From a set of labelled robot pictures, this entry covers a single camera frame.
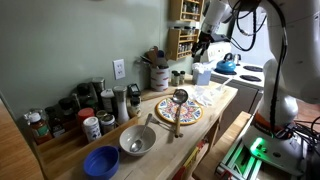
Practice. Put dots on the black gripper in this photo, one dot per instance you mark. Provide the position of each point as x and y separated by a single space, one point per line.
204 38

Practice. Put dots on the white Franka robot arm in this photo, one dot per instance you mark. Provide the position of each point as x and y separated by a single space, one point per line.
300 40

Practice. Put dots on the blue kettle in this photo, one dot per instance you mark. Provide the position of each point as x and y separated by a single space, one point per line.
226 66

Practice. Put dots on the brown wooden utensil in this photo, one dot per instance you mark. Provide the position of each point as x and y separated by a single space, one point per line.
168 55

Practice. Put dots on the small spice jar black lid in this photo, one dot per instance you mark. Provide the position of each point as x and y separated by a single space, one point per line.
182 77
175 79

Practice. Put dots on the white plastic spatula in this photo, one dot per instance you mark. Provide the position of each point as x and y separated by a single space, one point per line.
224 84

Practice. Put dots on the white crumpled cloth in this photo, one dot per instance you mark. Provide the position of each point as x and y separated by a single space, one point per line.
203 95

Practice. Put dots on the wooden slotted spatula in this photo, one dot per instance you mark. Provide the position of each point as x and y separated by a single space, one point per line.
151 56

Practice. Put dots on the white utensil crock red print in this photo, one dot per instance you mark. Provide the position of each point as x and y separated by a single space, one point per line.
159 80

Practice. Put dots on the black stove burner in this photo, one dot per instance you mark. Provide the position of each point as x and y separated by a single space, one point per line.
250 78
254 68

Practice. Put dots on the white refrigerator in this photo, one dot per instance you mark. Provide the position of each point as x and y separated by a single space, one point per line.
260 50

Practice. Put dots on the white stove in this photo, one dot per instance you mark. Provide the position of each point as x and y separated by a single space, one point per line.
240 96

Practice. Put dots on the colourful patterned plate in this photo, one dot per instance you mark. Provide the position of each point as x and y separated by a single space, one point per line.
191 113

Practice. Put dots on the wooden cutting board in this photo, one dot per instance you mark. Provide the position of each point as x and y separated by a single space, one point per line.
153 94

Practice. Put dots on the black kitchen timer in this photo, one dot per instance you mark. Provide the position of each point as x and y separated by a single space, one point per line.
134 89

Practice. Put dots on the metal fork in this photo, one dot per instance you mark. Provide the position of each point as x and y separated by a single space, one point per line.
161 123

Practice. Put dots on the pepper jar black lid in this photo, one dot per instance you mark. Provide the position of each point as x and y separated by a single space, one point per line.
135 106

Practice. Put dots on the steel and white grinder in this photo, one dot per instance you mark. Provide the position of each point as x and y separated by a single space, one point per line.
121 106

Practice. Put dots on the wooden robot stand board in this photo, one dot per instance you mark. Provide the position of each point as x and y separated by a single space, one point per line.
216 146

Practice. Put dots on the white ceramic bowl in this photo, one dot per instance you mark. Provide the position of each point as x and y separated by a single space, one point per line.
148 138

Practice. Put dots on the white cap spice shaker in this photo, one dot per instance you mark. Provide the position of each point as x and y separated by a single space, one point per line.
107 100

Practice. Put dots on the steel canister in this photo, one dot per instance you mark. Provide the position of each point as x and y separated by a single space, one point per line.
98 86

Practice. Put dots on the red yellow package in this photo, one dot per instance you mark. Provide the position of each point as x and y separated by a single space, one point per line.
186 163

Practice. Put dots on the metal spoon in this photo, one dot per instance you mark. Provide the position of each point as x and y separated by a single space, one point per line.
136 145

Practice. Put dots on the small glass jar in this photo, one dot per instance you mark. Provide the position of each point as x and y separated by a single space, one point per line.
101 114

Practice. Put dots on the small jar metal lid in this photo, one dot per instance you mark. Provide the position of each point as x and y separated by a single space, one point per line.
108 125

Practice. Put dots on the tall dark bottle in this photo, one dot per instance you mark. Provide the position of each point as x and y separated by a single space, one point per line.
83 90

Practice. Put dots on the red lid jar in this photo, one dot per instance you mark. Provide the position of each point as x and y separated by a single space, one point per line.
85 113

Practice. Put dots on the white printed shaker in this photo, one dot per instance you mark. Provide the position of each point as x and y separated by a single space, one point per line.
92 130

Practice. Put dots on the dark spice jar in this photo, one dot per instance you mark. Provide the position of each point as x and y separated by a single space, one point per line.
66 108

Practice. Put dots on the blue plastic bowl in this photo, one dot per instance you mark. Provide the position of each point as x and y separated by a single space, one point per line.
101 163

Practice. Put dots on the dark sauce bottle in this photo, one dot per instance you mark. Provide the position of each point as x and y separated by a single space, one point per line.
55 125

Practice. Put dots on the wooden spice tray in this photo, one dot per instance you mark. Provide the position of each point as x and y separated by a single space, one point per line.
63 153

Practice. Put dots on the hot sauce bottle white cap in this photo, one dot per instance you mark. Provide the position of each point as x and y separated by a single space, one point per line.
40 130

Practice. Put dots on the short wooden wall spice rack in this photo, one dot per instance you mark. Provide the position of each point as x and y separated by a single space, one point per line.
173 43

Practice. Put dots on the tall wooden wall spice rack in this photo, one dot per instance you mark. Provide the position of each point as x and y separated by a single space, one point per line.
175 10

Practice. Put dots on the white wall outlet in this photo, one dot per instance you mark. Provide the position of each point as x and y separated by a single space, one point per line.
119 69

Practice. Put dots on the metal robot mounting frame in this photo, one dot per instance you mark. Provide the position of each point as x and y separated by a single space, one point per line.
240 163

